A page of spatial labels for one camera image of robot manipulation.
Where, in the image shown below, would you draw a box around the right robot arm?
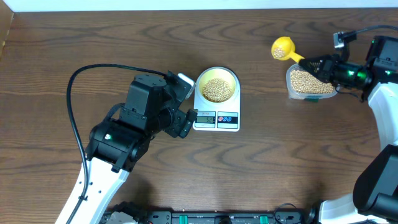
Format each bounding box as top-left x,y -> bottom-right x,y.
298,35 -> 397,223

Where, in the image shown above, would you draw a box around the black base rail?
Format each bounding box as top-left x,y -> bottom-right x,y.
99,202 -> 321,224

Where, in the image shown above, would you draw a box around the clear plastic container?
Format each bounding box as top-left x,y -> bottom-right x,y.
286,63 -> 337,100

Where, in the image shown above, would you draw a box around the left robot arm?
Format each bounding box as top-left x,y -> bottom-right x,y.
57,72 -> 197,223

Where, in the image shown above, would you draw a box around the soybeans in yellow bowl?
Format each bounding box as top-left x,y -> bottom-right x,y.
203,78 -> 233,103

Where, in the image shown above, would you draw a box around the green tape label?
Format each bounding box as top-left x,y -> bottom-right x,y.
304,98 -> 319,103

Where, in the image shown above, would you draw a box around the white digital kitchen scale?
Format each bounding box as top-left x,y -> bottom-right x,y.
193,79 -> 241,132

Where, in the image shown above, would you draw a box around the yellow measuring scoop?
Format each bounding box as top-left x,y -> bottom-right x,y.
271,36 -> 304,63

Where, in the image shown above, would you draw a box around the yellow plastic bowl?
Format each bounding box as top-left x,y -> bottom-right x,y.
197,67 -> 240,103

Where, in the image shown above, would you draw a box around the soybeans pile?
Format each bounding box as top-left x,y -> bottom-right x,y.
290,70 -> 335,94

